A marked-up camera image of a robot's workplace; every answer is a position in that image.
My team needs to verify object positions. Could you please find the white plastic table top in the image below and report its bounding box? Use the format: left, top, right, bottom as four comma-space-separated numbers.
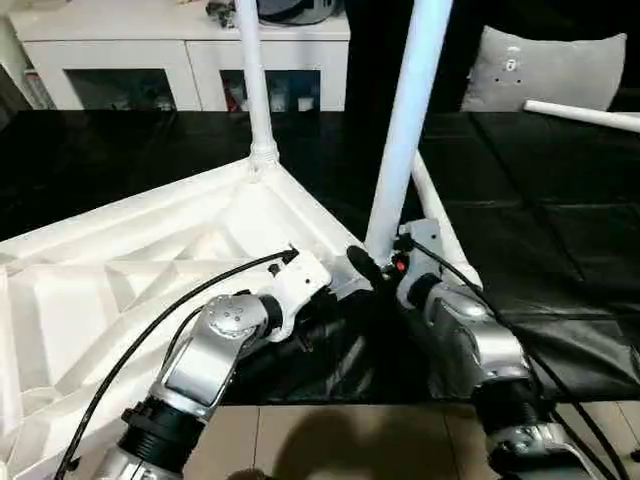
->
0, 150, 396, 480

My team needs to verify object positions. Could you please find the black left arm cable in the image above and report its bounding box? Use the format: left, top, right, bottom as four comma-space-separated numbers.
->
55, 250, 301, 480

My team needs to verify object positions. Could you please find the black sofa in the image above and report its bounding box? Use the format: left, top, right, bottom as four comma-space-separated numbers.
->
345, 0, 640, 113

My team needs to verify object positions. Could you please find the dark cabled device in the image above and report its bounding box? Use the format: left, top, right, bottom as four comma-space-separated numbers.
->
205, 0, 346, 26

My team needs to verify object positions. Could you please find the black work mat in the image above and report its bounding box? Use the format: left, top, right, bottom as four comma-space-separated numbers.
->
0, 108, 640, 406

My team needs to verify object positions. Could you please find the white glass-door cabinet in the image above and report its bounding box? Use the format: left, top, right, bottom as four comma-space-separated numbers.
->
5, 0, 351, 113

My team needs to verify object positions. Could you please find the grey cushion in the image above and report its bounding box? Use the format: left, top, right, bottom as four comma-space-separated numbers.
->
460, 25, 629, 113

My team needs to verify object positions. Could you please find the white plastic table leg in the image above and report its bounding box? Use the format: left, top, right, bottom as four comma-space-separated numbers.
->
523, 98, 640, 134
232, 0, 281, 176
410, 150, 483, 291
362, 0, 454, 271

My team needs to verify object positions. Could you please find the grey curtain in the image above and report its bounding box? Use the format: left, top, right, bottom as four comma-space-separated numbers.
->
0, 62, 36, 113

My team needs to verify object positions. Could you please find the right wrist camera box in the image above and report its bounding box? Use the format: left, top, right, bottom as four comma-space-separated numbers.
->
398, 220, 448, 306

